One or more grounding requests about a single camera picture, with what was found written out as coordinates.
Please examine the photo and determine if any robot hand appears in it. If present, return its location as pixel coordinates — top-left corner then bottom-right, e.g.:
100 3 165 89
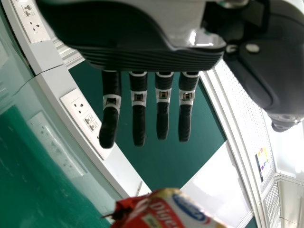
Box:
38 0 304 148

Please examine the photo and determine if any paper with coloured squares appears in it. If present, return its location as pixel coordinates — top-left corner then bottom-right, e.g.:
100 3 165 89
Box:
255 146 273 183

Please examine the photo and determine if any red biscuit packet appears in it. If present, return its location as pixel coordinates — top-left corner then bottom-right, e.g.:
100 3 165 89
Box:
101 187 229 228

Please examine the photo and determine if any white perforated cable duct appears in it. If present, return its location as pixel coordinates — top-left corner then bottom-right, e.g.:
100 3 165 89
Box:
199 59 304 228

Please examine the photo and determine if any white socket strip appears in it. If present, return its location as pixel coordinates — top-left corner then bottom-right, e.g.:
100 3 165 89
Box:
1 0 65 75
35 63 153 198

